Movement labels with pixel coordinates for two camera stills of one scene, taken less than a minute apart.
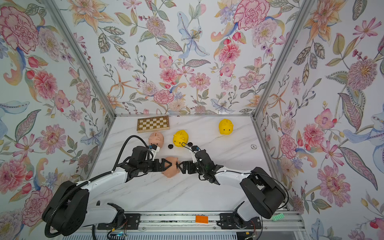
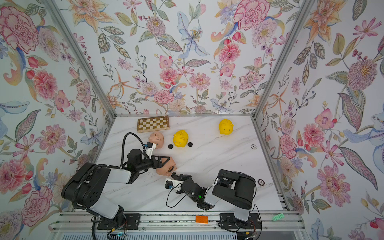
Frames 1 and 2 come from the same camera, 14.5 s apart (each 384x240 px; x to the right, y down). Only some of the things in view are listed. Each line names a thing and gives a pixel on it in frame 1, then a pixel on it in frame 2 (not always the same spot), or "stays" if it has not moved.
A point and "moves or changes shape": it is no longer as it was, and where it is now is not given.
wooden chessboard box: x=153 y=124 stays
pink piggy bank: x=173 y=171 moves or changes shape
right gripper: x=191 y=164 -> x=184 y=178
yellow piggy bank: x=179 y=137 stays
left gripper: x=161 y=167 stays
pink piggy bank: x=156 y=138 stays
